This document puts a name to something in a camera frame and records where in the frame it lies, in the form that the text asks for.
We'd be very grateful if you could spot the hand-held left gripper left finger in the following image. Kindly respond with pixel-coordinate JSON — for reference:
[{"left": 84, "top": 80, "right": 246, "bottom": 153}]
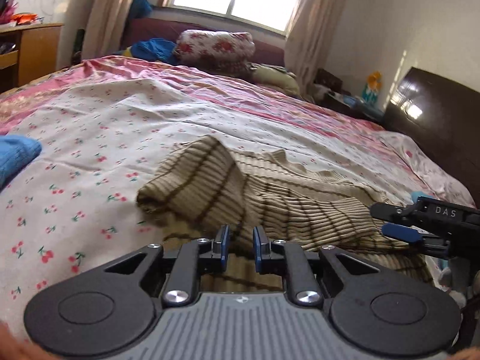
[{"left": 101, "top": 225, "right": 230, "bottom": 307}]

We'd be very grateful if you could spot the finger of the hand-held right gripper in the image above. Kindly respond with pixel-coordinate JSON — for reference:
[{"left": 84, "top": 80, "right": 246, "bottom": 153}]
[
  {"left": 369, "top": 202, "right": 417, "bottom": 223},
  {"left": 380, "top": 222, "right": 426, "bottom": 244}
]

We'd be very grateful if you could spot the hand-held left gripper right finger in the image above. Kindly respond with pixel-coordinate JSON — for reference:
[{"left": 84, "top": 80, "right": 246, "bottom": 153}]
[{"left": 253, "top": 226, "right": 380, "bottom": 306}]

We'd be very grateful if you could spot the beige striped knit sweater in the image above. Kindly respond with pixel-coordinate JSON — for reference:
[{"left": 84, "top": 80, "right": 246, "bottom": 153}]
[{"left": 137, "top": 135, "right": 432, "bottom": 293}]

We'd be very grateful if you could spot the dark wooden headboard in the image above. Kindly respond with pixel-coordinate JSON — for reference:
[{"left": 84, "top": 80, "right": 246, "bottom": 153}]
[{"left": 382, "top": 67, "right": 480, "bottom": 211}]

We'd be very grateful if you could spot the dark nightstand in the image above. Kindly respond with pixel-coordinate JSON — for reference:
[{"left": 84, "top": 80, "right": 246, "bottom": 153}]
[{"left": 311, "top": 68, "right": 385, "bottom": 124}]

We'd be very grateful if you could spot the pink patterned bed cover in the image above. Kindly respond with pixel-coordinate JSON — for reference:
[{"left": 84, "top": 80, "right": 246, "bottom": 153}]
[{"left": 0, "top": 55, "right": 477, "bottom": 211}]

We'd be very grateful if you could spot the olive pillow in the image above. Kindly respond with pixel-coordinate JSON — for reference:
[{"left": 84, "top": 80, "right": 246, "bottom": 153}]
[{"left": 251, "top": 64, "right": 301, "bottom": 96}]

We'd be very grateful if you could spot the floral pillow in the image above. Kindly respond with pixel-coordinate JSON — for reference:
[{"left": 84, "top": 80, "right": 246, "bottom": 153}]
[{"left": 176, "top": 30, "right": 256, "bottom": 74}]

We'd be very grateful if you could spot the beige curtain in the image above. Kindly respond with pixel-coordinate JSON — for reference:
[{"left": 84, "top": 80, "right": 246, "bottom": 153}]
[
  {"left": 80, "top": 0, "right": 145, "bottom": 61},
  {"left": 283, "top": 0, "right": 355, "bottom": 98}
]

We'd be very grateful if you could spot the crumpled blue cloth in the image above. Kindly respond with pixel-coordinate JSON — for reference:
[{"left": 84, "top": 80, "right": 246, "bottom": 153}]
[{"left": 129, "top": 38, "right": 179, "bottom": 64}]

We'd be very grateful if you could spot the blue knit garment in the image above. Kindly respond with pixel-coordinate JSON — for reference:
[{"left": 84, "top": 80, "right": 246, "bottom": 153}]
[{"left": 0, "top": 135, "right": 43, "bottom": 190}]

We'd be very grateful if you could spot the maroon sofa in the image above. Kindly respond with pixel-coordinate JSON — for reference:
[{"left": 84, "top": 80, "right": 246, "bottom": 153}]
[{"left": 120, "top": 17, "right": 287, "bottom": 72}]

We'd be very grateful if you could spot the blue bag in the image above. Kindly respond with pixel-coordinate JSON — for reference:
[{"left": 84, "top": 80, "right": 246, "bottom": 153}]
[{"left": 129, "top": 0, "right": 153, "bottom": 19}]

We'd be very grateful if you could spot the wooden side cabinet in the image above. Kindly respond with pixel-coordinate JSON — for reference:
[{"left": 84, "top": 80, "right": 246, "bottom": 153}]
[{"left": 0, "top": 22, "right": 65, "bottom": 91}]

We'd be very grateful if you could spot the orange toy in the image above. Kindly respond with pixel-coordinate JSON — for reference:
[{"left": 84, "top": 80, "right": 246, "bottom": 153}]
[{"left": 10, "top": 13, "right": 40, "bottom": 25}]

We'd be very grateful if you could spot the pink bag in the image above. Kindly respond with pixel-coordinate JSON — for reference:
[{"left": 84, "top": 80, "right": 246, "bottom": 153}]
[{"left": 0, "top": 0, "right": 19, "bottom": 25}]

